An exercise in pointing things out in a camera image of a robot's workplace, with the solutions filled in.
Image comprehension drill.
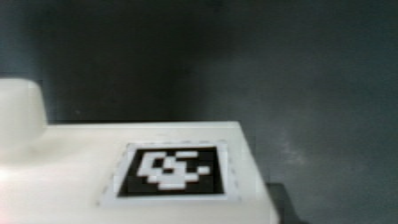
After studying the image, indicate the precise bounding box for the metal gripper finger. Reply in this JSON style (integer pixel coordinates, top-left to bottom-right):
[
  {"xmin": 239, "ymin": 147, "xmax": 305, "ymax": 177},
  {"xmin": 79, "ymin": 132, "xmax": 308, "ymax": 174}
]
[{"xmin": 266, "ymin": 183, "xmax": 308, "ymax": 224}]

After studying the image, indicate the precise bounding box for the white drawer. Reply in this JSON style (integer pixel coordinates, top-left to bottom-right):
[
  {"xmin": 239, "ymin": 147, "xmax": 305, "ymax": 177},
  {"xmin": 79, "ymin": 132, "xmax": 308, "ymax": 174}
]
[{"xmin": 0, "ymin": 78, "xmax": 280, "ymax": 224}]

